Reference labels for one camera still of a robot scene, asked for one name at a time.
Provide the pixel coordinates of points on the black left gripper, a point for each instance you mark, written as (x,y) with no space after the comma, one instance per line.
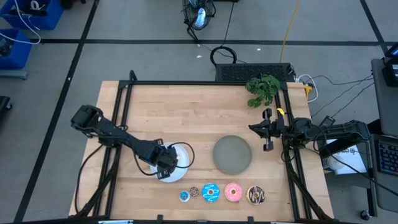
(160,155)

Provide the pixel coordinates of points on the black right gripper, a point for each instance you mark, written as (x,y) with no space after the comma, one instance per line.
(275,129)

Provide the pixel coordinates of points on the small chocolate donut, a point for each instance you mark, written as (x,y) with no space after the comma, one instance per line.
(191,192)

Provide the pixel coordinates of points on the small blue donut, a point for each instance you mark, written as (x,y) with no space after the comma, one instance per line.
(181,196)

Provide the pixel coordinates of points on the large blue donut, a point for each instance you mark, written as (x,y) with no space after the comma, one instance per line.
(205,193)

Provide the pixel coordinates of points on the large pink donut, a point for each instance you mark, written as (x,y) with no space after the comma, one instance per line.
(227,192)

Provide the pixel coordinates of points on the large chocolate donut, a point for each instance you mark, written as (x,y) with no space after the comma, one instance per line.
(250,196)

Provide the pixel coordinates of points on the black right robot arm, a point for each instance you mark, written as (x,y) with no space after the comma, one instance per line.
(329,130)

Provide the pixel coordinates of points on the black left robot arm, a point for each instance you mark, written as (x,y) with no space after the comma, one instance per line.
(109,132)

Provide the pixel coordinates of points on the white round plate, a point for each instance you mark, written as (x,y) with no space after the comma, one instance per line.
(185,155)

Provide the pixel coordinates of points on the yellow tape tag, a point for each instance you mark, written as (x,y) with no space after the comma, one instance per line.
(280,111)

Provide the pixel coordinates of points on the grey round plate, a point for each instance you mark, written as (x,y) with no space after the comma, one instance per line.
(232,155)

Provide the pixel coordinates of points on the green leafy plant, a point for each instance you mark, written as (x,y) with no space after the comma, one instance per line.
(262,88)

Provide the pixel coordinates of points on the yellow power plug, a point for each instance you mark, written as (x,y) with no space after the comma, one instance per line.
(308,89)

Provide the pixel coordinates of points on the white paper bag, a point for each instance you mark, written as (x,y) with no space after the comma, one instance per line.
(351,160)

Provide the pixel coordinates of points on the black floor fan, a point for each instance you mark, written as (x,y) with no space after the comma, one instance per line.
(199,17)

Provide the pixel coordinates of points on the grey side cart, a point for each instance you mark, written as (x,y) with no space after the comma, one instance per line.
(385,102)

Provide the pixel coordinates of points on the laptop keyboard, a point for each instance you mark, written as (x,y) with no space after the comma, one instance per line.
(388,157)

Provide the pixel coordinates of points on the black caster wheel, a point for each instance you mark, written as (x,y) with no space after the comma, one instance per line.
(364,215)

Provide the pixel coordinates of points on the black device on cart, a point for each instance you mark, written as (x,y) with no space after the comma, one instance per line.
(391,73)

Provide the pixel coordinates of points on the blue storage bin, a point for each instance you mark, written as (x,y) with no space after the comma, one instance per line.
(18,53)
(46,21)

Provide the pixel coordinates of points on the black aluminium table frame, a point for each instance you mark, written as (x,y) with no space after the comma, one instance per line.
(186,83)

